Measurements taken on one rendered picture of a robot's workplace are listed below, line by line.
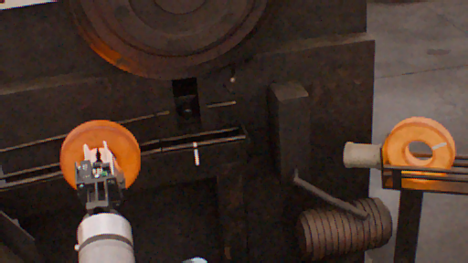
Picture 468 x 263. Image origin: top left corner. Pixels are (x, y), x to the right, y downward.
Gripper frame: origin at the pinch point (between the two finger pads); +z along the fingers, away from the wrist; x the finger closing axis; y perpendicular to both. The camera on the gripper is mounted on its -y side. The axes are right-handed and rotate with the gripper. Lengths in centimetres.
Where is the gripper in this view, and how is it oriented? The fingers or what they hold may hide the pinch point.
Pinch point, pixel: (99, 151)
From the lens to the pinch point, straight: 120.0
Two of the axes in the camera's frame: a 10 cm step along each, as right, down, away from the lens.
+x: -9.8, 1.7, -1.2
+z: -2.0, -6.9, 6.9
